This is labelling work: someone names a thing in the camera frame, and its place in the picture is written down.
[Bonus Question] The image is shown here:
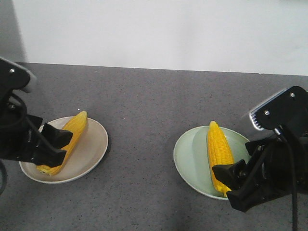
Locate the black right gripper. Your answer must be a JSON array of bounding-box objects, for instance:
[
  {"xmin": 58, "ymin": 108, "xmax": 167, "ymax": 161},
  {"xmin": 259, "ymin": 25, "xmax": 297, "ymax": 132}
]
[{"xmin": 212, "ymin": 136, "xmax": 308, "ymax": 212}]

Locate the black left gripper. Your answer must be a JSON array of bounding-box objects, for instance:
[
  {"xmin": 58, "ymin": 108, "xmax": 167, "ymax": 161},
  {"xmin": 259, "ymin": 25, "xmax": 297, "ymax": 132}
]
[{"xmin": 0, "ymin": 93, "xmax": 73, "ymax": 167}]

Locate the orange-yellow corn cob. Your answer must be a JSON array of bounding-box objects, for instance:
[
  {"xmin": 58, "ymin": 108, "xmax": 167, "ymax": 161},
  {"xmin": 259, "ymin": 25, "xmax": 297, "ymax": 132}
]
[{"xmin": 36, "ymin": 111, "xmax": 88, "ymax": 176}]

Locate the bright yellow corn cob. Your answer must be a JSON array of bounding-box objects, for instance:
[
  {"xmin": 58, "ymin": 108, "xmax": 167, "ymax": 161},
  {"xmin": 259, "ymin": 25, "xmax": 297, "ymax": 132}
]
[{"xmin": 206, "ymin": 121, "xmax": 234, "ymax": 198}]

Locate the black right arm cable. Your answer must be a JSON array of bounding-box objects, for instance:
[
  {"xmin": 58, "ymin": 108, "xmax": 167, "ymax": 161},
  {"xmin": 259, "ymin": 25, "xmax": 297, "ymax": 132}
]
[{"xmin": 274, "ymin": 127, "xmax": 299, "ymax": 231}]

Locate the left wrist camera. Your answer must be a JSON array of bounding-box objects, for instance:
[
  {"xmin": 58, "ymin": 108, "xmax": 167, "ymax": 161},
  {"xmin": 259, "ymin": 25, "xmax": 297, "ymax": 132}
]
[{"xmin": 0, "ymin": 57, "xmax": 37, "ymax": 93}]

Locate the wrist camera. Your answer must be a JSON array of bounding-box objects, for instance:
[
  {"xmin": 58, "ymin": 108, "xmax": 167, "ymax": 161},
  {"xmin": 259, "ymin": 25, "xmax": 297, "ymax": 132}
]
[
  {"xmin": 237, "ymin": 86, "xmax": 308, "ymax": 140},
  {"xmin": 0, "ymin": 57, "xmax": 37, "ymax": 93}
]

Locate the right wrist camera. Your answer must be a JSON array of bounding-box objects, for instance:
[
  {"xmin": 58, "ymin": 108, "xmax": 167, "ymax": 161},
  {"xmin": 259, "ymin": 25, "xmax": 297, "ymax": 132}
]
[{"xmin": 237, "ymin": 86, "xmax": 308, "ymax": 140}]

